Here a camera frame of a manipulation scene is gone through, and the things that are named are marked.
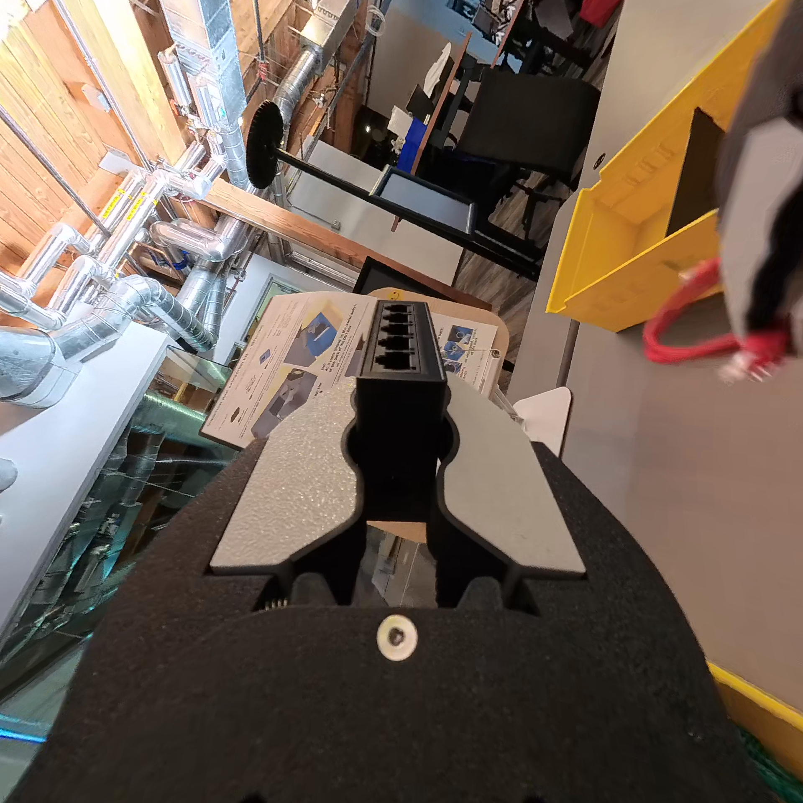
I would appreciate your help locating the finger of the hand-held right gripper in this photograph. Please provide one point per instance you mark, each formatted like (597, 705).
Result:
(787, 263)
(746, 207)

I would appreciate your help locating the instruction poster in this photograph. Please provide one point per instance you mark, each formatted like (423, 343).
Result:
(295, 351)

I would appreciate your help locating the black ethernet switch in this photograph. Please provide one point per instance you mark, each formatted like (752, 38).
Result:
(401, 439)

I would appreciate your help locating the black floor lamp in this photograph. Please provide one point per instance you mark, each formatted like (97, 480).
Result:
(263, 144)

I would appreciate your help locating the grey screen monitor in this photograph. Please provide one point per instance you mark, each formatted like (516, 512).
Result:
(426, 201)

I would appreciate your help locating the instruction sheet on board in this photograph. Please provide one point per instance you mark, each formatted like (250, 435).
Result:
(470, 310)

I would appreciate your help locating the silver ventilation duct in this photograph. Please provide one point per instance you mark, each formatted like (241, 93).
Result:
(298, 81)
(125, 307)

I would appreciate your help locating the red plastic crate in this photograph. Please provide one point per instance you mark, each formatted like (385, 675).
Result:
(596, 12)

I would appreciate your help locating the blue plastic crate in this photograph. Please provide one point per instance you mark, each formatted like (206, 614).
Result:
(411, 147)

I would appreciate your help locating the black bin divider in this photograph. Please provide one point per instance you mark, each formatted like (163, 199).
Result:
(693, 169)

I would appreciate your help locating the green tinted window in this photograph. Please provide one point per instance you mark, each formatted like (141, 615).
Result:
(276, 301)

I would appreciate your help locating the brown wooden beam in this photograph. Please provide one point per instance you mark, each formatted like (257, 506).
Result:
(282, 226)

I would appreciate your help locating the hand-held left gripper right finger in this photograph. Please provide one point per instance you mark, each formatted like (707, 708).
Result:
(508, 495)

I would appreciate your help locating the black framed monitor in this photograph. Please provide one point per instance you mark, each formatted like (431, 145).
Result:
(382, 276)

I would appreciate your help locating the rectangular silver duct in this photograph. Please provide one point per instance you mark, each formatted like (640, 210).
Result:
(207, 63)

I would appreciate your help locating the black office chair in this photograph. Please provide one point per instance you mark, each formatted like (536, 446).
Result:
(533, 119)

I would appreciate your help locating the yellow plastic bin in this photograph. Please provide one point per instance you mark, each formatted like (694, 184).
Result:
(765, 709)
(627, 251)

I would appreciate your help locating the white stand base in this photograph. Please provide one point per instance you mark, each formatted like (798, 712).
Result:
(546, 414)

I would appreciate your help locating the shiny silver pipe run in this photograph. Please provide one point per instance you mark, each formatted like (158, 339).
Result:
(125, 219)

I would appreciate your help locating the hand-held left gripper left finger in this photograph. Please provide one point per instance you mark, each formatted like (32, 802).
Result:
(282, 495)

